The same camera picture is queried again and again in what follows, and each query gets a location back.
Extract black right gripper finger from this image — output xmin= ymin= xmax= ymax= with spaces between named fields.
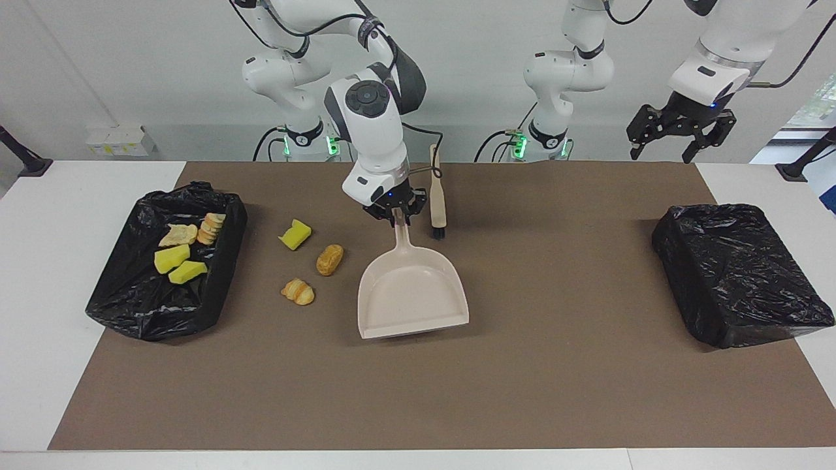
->
xmin=400 ymin=193 xmax=426 ymax=227
xmin=363 ymin=202 xmax=396 ymax=227

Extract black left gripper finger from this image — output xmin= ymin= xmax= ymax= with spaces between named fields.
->
xmin=626 ymin=104 xmax=668 ymax=161
xmin=683 ymin=110 xmax=737 ymax=164

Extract beige hand brush black bristles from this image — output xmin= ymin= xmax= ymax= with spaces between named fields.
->
xmin=429 ymin=144 xmax=447 ymax=239

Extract beige plastic dustpan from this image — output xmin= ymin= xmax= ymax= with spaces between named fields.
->
xmin=357 ymin=208 xmax=470 ymax=340

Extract beige bread chunk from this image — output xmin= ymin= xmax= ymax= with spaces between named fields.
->
xmin=197 ymin=213 xmax=227 ymax=246
xmin=159 ymin=224 xmax=199 ymax=247

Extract green and yellow sponge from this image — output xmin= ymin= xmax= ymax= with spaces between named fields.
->
xmin=169 ymin=260 xmax=208 ymax=285

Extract yellow sponge piece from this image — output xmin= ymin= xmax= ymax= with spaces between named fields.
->
xmin=278 ymin=219 xmax=313 ymax=251
xmin=154 ymin=244 xmax=191 ymax=275

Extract black bag-covered trash bin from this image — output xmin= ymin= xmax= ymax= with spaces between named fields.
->
xmin=651 ymin=204 xmax=836 ymax=350

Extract open black bag-lined trash bin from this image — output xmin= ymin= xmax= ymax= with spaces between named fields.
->
xmin=85 ymin=181 xmax=249 ymax=342

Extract brown bread roll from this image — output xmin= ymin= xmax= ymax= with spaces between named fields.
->
xmin=316 ymin=244 xmax=345 ymax=277

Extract black stand foot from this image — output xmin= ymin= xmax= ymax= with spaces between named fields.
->
xmin=775 ymin=127 xmax=836 ymax=182
xmin=0 ymin=126 xmax=54 ymax=178

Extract small golden croissant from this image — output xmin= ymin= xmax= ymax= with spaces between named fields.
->
xmin=281 ymin=278 xmax=315 ymax=306

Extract blue board edge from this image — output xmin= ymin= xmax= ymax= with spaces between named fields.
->
xmin=802 ymin=149 xmax=836 ymax=216

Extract brown table mat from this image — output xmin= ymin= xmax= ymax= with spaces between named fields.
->
xmin=48 ymin=161 xmax=836 ymax=451

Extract white box yellow labels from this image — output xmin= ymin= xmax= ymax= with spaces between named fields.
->
xmin=86 ymin=124 xmax=157 ymax=157

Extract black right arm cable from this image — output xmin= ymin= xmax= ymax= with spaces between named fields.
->
xmin=229 ymin=0 xmax=445 ymax=178

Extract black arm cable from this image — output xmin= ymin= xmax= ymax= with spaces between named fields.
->
xmin=604 ymin=0 xmax=836 ymax=89
xmin=229 ymin=0 xmax=445 ymax=178

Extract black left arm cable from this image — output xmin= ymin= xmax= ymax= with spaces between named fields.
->
xmin=604 ymin=0 xmax=836 ymax=89

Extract black left base cable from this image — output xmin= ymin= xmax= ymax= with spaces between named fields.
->
xmin=474 ymin=129 xmax=523 ymax=163

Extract black base cable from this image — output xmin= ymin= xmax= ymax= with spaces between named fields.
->
xmin=474 ymin=129 xmax=523 ymax=163
xmin=253 ymin=127 xmax=288 ymax=162

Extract window with dark frame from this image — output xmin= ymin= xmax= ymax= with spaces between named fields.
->
xmin=787 ymin=72 xmax=836 ymax=131

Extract black right base cable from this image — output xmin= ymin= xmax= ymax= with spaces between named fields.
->
xmin=253 ymin=127 xmax=288 ymax=162

